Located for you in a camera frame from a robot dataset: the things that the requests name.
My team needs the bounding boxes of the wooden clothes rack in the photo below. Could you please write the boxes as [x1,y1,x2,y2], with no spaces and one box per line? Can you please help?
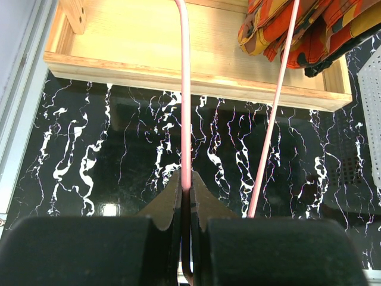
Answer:
[43,1,352,111]

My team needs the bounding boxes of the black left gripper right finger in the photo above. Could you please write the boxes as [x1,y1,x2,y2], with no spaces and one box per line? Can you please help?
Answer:
[190,172,368,285]

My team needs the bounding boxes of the black white patterned trousers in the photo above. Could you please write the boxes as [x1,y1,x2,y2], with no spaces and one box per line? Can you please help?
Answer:
[304,24,380,77]

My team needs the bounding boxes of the pink wire hanger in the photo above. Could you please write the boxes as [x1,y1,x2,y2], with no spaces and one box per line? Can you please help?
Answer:
[176,1,299,285]

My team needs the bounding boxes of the white plastic basket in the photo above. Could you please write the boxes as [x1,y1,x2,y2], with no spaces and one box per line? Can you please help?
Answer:
[358,47,381,188]

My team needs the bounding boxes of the orange patterned trousers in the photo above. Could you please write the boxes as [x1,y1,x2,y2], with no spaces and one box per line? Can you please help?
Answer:
[238,1,380,69]

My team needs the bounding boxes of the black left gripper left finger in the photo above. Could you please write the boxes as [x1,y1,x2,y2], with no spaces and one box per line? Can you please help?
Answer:
[1,171,182,285]

